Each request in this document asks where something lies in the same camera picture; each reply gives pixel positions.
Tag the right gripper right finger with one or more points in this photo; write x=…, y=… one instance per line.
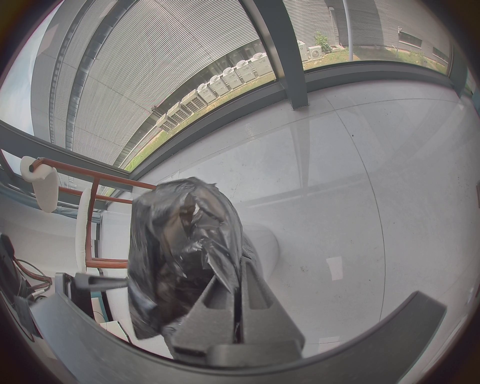
x=268, y=318

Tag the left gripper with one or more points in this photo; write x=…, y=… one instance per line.
x=80, y=302

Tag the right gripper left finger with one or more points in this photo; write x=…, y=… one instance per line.
x=210, y=318

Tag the black plastic bag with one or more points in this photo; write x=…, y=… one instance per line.
x=176, y=240

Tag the red-brown chair with white cushions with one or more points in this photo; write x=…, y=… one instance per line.
x=47, y=187

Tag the window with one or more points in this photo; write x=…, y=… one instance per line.
x=283, y=56

